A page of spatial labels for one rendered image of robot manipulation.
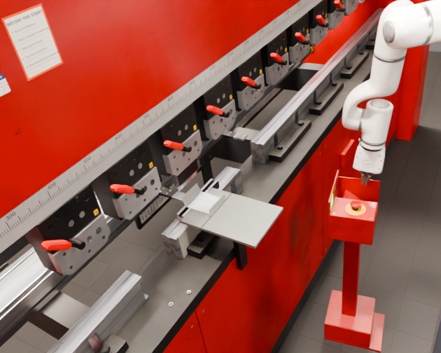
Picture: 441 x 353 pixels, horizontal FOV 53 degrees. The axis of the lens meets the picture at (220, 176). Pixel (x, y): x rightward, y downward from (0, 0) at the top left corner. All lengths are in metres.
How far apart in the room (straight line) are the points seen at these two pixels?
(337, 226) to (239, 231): 0.51
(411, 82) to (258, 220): 2.21
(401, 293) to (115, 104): 1.83
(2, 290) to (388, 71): 1.28
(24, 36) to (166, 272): 0.82
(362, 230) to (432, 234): 1.14
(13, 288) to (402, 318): 1.72
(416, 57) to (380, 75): 1.83
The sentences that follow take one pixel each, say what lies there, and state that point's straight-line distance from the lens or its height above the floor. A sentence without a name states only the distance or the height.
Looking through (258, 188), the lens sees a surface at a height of 0.87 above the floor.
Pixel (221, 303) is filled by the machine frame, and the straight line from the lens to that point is 1.48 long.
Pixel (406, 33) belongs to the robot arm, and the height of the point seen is 1.49.
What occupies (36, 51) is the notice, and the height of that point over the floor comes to 1.65.
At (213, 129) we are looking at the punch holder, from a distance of 1.36.
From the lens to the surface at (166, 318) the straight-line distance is 1.29.
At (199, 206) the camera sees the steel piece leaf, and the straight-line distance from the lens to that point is 1.40.
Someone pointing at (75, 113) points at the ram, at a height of 1.50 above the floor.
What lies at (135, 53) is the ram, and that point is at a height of 1.55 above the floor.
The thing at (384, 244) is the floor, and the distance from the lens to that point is 2.67.
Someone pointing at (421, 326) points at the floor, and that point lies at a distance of 2.35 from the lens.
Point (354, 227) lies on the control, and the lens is 1.68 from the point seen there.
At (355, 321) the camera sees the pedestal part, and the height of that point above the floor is 0.12.
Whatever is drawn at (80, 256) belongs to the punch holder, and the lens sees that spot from 1.06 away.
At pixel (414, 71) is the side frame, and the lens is 3.30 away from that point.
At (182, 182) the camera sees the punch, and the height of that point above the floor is 1.11.
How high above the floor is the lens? 1.88
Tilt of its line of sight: 36 degrees down
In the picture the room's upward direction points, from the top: 10 degrees counter-clockwise
